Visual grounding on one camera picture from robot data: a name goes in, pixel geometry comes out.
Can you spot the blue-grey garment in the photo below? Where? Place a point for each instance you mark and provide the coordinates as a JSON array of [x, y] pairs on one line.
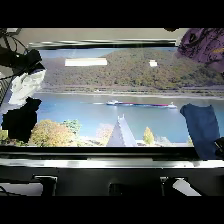
[[202, 130]]

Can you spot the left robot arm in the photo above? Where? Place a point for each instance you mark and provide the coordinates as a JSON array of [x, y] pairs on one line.
[[20, 61]]

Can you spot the white garment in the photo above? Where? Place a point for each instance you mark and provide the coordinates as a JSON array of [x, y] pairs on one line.
[[26, 87]]

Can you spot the black garment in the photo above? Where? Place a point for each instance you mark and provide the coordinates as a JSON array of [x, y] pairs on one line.
[[20, 121]]

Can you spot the purple patterned garment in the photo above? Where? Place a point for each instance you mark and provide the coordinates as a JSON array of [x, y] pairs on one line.
[[205, 45]]

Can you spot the silver frame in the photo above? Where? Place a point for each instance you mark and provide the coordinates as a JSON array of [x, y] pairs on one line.
[[106, 164]]

